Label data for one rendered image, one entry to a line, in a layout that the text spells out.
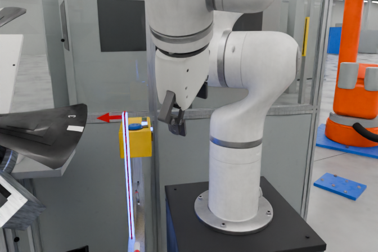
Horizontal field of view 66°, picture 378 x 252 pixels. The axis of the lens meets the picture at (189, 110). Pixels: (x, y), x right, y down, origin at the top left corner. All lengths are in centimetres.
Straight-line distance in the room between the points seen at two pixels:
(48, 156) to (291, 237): 52
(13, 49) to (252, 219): 90
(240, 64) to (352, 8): 365
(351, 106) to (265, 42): 347
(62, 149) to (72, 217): 106
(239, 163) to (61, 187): 112
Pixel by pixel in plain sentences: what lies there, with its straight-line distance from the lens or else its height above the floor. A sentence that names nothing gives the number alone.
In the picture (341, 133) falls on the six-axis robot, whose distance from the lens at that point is 406.
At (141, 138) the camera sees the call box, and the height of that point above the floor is 105.
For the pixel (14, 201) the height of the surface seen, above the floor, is 101.
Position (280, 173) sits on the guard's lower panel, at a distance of 171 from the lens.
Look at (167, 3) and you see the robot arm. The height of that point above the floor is 140.
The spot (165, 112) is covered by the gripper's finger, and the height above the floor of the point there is 126.
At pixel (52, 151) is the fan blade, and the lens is 64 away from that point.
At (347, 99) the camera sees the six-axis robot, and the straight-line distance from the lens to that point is 401.
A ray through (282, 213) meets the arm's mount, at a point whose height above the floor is 95.
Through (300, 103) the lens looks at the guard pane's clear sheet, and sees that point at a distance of 163.
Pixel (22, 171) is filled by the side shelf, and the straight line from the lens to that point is 128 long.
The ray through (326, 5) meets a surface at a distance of 162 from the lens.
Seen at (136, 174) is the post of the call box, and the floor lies 89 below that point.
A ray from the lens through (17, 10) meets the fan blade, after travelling 85.
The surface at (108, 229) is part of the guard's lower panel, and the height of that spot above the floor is 37.
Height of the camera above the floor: 136
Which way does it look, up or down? 15 degrees down
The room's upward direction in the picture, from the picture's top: straight up
